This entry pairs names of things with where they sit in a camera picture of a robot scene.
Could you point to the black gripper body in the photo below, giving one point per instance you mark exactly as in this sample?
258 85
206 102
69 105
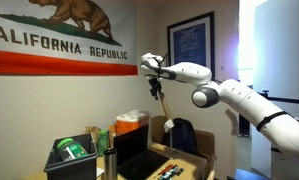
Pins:
154 84

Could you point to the brown cardboard tissue roll tube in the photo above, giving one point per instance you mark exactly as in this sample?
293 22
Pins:
165 108

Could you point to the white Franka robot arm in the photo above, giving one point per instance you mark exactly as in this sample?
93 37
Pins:
249 103

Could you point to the paper towel rolls pack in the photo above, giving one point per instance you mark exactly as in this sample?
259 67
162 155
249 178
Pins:
132 121

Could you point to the dark backpack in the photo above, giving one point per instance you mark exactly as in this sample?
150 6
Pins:
185 136

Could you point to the framed blue poster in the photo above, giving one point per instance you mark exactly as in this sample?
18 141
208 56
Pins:
191 45

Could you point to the black laptop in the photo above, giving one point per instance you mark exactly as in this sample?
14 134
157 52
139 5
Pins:
139 160

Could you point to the green bottle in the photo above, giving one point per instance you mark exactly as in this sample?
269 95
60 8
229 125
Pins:
103 141

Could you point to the brown paper bag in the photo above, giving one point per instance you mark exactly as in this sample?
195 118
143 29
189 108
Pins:
93 131

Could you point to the coloured marker pens pack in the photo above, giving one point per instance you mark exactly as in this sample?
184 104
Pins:
169 170

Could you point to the steel tumbler cup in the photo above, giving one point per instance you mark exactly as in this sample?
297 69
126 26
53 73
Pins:
110 165

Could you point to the white paper sheet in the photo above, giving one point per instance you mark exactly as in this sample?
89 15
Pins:
100 171

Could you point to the green lid plastic jar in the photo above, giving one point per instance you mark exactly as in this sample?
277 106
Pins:
72 149

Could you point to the California Republic flag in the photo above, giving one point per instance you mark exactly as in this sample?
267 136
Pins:
55 36

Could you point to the grey plastic bin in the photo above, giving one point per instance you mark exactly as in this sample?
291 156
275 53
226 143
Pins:
72 170

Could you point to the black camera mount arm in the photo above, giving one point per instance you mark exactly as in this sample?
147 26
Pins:
285 99

